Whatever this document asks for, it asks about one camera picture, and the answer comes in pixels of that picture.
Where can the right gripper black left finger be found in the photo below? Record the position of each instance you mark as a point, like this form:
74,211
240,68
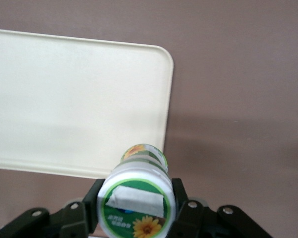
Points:
92,208

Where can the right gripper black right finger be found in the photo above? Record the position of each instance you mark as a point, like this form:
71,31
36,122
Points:
183,220

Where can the green gum bottle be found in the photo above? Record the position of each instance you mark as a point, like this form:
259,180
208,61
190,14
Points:
139,178

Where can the cream plastic tray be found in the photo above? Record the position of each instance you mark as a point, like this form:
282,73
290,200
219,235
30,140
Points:
64,99

